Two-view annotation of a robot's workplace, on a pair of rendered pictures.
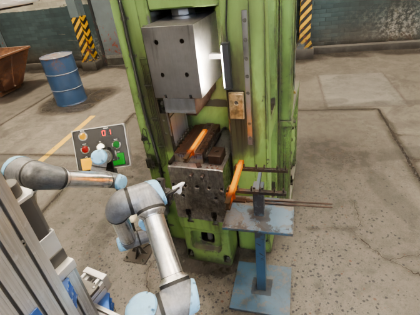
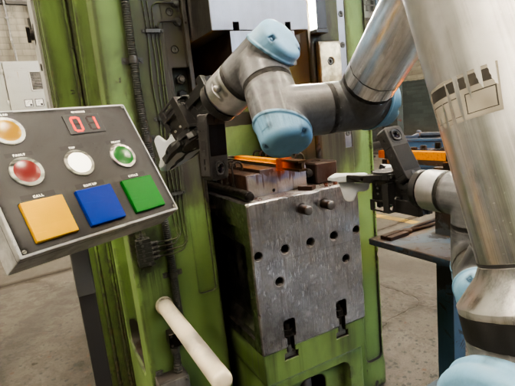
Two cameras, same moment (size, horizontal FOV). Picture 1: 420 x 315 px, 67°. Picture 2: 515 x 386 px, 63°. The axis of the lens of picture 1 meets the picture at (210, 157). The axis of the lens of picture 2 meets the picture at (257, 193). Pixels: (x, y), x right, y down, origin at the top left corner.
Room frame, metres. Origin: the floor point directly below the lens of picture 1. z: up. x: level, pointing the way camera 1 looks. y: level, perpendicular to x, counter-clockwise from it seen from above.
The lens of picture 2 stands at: (1.02, 1.07, 1.15)
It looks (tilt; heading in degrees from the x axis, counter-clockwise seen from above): 11 degrees down; 312
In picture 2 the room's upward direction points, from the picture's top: 6 degrees counter-clockwise
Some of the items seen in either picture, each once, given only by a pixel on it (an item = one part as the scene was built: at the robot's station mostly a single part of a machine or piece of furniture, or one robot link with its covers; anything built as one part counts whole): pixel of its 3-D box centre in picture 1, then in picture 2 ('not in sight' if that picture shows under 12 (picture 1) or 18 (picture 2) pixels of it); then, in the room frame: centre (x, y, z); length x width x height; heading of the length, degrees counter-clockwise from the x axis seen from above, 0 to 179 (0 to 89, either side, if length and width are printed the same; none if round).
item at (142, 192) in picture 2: (119, 159); (142, 194); (1.78, 0.59, 1.01); 0.07 x 0.05 x 0.07; 94
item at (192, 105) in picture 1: (191, 92); (233, 60); (1.97, 0.07, 1.32); 0.42 x 0.20 x 0.10; 159
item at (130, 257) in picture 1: (138, 249); not in sight; (1.90, 0.69, 0.05); 0.22 x 0.22 x 0.09; 69
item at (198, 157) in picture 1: (198, 141); (245, 172); (1.97, 0.07, 0.96); 0.42 x 0.20 x 0.09; 159
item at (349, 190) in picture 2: not in sight; (347, 188); (1.46, 0.30, 0.98); 0.09 x 0.03 x 0.06; 15
